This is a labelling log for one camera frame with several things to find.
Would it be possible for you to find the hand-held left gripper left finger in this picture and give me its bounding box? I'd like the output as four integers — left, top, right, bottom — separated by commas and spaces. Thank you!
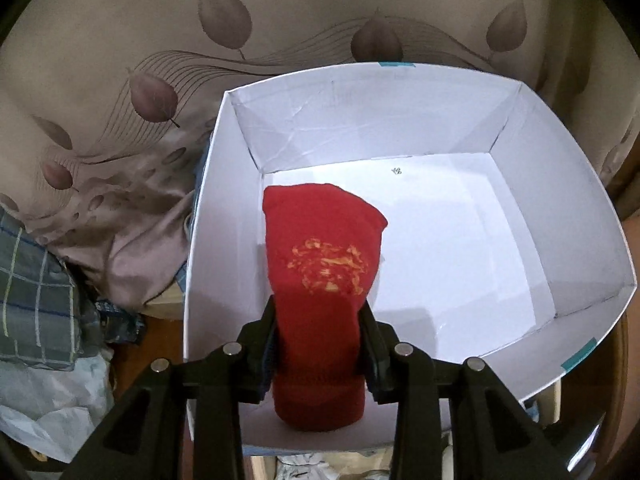
62, 295, 280, 480

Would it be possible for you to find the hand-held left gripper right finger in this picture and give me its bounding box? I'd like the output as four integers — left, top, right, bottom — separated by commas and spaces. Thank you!
357, 300, 576, 480

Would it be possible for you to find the red sock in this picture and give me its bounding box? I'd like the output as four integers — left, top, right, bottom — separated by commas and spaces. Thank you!
262, 183, 390, 434

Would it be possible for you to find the white cardboard box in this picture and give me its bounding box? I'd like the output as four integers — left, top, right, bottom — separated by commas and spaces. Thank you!
182, 61, 638, 457

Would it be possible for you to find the dark patterned cloth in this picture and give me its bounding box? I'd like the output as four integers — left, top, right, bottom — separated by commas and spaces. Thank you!
95, 299, 147, 343

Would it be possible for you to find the blue plaid sheet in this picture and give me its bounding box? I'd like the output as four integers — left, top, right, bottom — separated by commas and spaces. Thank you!
192, 130, 216, 196

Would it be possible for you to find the white plastic bag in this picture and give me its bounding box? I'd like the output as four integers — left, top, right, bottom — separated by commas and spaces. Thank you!
0, 345, 116, 463

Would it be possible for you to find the dark plaid cloth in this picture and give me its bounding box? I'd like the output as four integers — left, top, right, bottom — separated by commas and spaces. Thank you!
0, 207, 103, 373

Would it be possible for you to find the beige leaf-print cloth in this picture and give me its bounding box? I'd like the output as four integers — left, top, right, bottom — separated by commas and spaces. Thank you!
0, 0, 640, 311

